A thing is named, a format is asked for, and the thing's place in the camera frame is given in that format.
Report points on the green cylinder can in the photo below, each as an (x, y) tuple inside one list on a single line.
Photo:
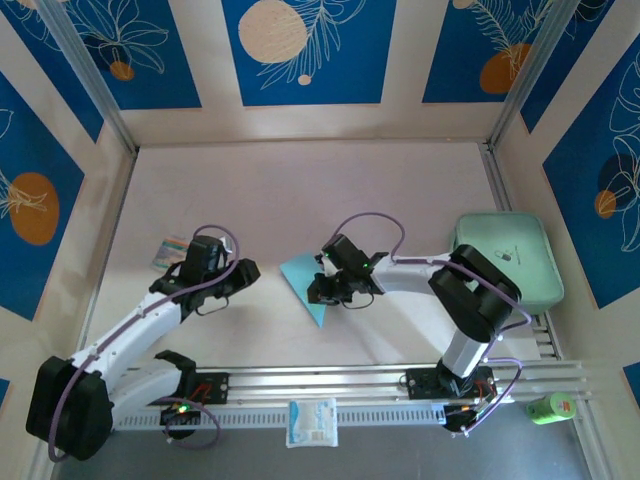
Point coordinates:
[(550, 407)]

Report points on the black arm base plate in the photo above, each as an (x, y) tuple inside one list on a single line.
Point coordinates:
[(425, 382), (215, 387)]

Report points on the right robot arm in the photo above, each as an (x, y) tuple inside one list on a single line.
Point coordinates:
[(405, 272)]

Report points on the black electronics module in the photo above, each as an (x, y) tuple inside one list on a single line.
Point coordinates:
[(465, 417), (180, 417)]

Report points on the aluminium mounting rail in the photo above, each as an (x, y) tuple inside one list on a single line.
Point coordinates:
[(310, 380)]

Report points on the aluminium frame post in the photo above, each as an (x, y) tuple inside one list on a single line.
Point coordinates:
[(530, 70), (85, 70)]

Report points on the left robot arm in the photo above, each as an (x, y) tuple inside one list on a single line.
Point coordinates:
[(140, 320)]

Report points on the light blue cloth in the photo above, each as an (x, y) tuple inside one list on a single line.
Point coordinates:
[(300, 275)]

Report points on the white tissue packet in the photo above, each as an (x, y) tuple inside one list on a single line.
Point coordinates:
[(311, 422)]

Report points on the colourful printed sachet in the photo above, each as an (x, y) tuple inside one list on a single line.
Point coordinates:
[(167, 252)]

